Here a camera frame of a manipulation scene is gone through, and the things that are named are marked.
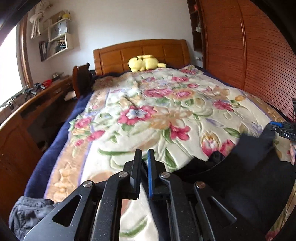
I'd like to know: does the black trench coat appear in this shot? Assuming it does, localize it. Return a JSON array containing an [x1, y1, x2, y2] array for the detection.
[[140, 123, 296, 241]]

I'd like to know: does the wooden louvered wardrobe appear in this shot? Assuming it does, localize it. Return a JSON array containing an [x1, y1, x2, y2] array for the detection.
[[188, 1, 295, 118]]

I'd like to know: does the floral blanket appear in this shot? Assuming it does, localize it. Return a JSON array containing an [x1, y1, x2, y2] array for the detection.
[[43, 64, 296, 241]]

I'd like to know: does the yellow plush toy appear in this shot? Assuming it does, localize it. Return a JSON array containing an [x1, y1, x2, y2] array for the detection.
[[128, 55, 167, 72]]

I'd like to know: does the window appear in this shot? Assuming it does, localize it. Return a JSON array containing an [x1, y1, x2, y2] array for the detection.
[[1, 15, 33, 105]]

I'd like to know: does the wooden chair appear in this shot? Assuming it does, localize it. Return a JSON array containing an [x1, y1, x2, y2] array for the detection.
[[72, 63, 92, 99]]

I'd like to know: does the navy bed sheet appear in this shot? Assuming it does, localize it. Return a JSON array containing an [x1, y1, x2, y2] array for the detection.
[[24, 91, 93, 198]]

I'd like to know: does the white wall shelf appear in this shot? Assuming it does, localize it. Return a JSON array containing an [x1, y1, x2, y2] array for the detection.
[[37, 10, 74, 62]]

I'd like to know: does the wooden headboard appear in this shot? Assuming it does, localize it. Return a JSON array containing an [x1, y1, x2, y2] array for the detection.
[[93, 39, 191, 76]]

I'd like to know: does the person's right hand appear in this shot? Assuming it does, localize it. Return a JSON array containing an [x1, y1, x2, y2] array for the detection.
[[290, 142, 296, 165]]

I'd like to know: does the dark grey folded garment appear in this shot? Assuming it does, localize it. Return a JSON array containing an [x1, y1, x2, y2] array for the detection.
[[9, 196, 59, 240]]

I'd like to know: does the wooden desk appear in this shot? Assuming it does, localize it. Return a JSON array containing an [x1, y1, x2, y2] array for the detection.
[[1, 76, 72, 221]]

